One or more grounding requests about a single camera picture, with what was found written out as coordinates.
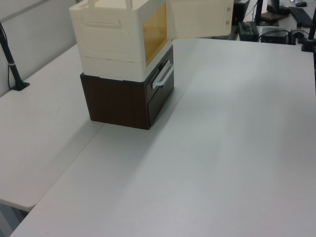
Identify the cream plastic cabinet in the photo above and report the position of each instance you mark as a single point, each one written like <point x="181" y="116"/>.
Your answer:
<point x="106" y="42"/>

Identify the cream cabinet door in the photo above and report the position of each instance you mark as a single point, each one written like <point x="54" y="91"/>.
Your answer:
<point x="200" y="19"/>

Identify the dark brown drawer box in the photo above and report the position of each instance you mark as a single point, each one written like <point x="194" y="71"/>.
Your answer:
<point x="113" y="101"/>

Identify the black power strip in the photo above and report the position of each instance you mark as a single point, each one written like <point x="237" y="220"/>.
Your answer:
<point x="249" y="30"/>

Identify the black upright box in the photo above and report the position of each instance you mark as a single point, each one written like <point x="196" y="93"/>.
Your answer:
<point x="239" y="12"/>

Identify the black electronics box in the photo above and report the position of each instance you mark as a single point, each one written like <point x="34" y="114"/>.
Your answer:
<point x="274" y="35"/>

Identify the black monitor stand pole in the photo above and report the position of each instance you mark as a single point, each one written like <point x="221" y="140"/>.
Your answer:
<point x="259" y="12"/>

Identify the brown wooden board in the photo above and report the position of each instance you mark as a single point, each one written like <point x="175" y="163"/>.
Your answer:
<point x="270" y="18"/>

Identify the black round monitor base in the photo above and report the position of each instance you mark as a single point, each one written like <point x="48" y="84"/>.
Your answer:
<point x="279" y="10"/>

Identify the black keyboard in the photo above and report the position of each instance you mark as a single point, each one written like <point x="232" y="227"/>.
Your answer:
<point x="302" y="17"/>

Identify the computer mouse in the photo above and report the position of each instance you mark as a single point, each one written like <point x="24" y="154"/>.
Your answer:
<point x="300" y="4"/>

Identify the black camera stand pole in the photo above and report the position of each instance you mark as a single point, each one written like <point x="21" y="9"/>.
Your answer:
<point x="12" y="66"/>

